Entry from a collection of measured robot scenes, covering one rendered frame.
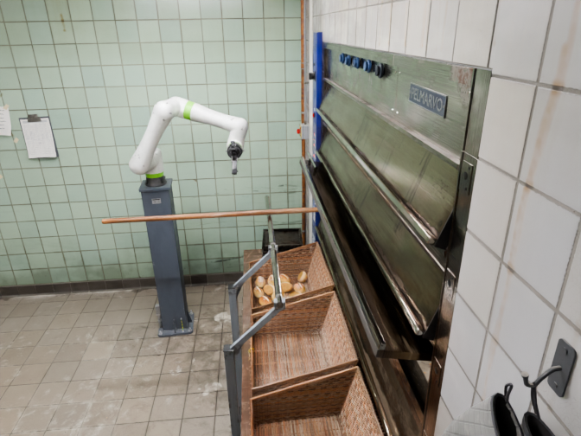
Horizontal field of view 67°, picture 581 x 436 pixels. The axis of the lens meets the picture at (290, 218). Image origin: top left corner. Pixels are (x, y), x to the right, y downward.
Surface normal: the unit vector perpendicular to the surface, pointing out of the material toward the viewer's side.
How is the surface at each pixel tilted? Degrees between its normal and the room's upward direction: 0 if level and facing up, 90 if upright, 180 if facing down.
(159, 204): 90
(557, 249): 90
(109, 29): 90
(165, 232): 90
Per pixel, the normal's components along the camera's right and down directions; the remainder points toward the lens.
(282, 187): 0.09, 0.40
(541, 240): -1.00, 0.05
